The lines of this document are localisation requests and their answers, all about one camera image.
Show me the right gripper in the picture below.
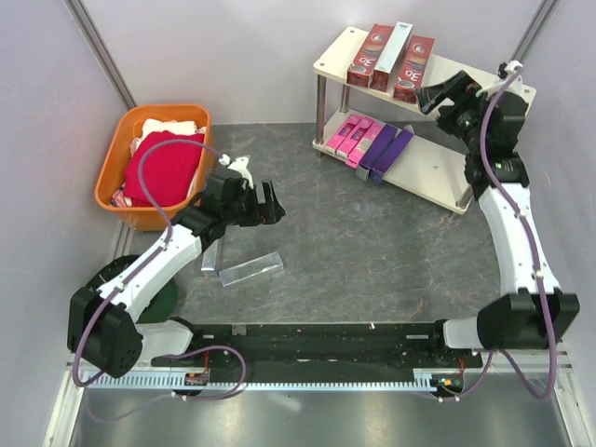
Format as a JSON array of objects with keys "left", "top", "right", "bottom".
[{"left": 414, "top": 70, "right": 490, "bottom": 153}]

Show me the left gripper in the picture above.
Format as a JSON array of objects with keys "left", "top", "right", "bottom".
[{"left": 223, "top": 181, "right": 285, "bottom": 228}]

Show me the red 3D toothpaste box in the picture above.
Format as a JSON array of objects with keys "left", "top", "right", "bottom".
[
  {"left": 393, "top": 35, "right": 435, "bottom": 104},
  {"left": 346, "top": 24, "right": 394, "bottom": 88},
  {"left": 370, "top": 21, "right": 413, "bottom": 92}
]

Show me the holographic purple toothpaste box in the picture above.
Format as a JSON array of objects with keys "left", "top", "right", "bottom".
[{"left": 355, "top": 124, "right": 398, "bottom": 181}]

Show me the silver toothpaste box long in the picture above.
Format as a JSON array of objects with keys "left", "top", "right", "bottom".
[{"left": 219, "top": 251, "right": 284, "bottom": 287}]

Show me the silver toothpaste box small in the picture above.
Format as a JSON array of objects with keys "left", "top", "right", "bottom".
[{"left": 201, "top": 238, "right": 224, "bottom": 275}]

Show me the pink toothpaste box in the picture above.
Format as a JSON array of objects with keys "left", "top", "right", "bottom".
[
  {"left": 337, "top": 118, "right": 375, "bottom": 159},
  {"left": 325, "top": 114, "right": 362, "bottom": 155},
  {"left": 346, "top": 123, "right": 383, "bottom": 169}
]

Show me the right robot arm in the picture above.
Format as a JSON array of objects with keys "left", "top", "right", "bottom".
[{"left": 415, "top": 70, "right": 580, "bottom": 367}]

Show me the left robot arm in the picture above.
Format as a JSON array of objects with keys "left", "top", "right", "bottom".
[{"left": 67, "top": 162, "right": 286, "bottom": 378}]

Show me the red folded cloth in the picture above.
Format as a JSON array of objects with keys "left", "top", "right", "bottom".
[{"left": 124, "top": 132, "right": 204, "bottom": 208}]

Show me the white cloth in basket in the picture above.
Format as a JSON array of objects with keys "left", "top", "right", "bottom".
[{"left": 130, "top": 118, "right": 207, "bottom": 156}]

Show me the small pink packet in basket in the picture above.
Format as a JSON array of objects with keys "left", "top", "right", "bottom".
[{"left": 111, "top": 183, "right": 132, "bottom": 208}]

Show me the orange plastic basket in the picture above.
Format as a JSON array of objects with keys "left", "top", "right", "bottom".
[{"left": 95, "top": 103, "right": 213, "bottom": 231}]

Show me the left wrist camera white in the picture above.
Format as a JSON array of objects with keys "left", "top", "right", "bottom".
[{"left": 218, "top": 154, "right": 254, "bottom": 189}]

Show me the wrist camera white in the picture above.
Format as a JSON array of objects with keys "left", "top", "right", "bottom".
[
  {"left": 476, "top": 60, "right": 523, "bottom": 98},
  {"left": 218, "top": 154, "right": 254, "bottom": 189}
]

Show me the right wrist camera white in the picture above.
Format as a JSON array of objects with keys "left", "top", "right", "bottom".
[{"left": 476, "top": 60, "right": 523, "bottom": 98}]

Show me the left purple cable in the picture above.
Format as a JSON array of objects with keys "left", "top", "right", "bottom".
[{"left": 72, "top": 142, "right": 248, "bottom": 424}]

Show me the purple cable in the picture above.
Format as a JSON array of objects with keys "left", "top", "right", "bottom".
[
  {"left": 72, "top": 142, "right": 248, "bottom": 424},
  {"left": 479, "top": 67, "right": 558, "bottom": 404}
]

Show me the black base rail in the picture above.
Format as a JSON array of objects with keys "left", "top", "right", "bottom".
[{"left": 151, "top": 322, "right": 483, "bottom": 380}]

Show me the white cable duct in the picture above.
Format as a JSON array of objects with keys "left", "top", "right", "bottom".
[{"left": 89, "top": 369, "right": 455, "bottom": 392}]

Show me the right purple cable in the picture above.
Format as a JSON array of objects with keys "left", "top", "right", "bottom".
[{"left": 479, "top": 67, "right": 558, "bottom": 404}]

